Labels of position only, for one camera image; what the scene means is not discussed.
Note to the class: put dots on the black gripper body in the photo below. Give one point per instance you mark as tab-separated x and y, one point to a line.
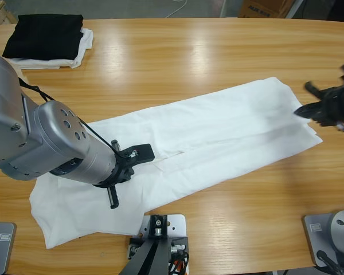
335	104
119	174

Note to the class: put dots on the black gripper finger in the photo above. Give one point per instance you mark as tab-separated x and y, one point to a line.
306	111

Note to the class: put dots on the white t-shirt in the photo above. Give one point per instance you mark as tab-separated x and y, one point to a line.
189	143

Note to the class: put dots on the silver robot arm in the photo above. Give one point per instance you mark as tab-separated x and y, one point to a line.
40	137

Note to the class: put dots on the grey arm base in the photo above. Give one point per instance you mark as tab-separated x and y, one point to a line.
3	249
315	237

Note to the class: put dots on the black clamp block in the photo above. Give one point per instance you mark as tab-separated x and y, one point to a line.
179	246
136	247

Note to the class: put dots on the white mounting block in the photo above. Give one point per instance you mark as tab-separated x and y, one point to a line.
177	226

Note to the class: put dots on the white metal leg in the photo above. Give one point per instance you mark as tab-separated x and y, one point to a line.
293	8

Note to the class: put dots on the cardboard box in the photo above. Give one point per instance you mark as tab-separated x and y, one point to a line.
263	8

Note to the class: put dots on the grey metal leg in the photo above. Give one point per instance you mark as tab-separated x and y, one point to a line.
223	8

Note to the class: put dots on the folded white garment stack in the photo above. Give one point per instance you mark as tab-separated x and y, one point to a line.
40	64

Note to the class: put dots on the folded black garment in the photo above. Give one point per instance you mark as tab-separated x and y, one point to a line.
43	37

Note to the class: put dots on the wooden pallet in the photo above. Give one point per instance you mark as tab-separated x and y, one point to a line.
0	11

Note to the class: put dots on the dark camera post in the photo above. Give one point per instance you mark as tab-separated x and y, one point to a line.
157	257

